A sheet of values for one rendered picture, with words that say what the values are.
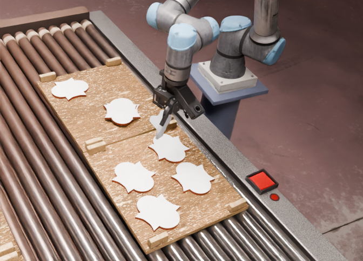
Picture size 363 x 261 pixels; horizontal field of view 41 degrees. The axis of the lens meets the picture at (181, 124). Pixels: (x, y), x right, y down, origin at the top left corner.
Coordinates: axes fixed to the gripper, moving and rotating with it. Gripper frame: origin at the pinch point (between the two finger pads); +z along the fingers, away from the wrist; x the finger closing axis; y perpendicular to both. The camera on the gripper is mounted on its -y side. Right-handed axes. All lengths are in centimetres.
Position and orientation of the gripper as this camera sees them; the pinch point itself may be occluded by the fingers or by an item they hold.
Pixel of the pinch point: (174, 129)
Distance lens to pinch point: 152.6
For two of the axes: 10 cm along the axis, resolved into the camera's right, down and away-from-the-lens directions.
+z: -1.3, 7.5, 6.5
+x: -6.3, 4.4, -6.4
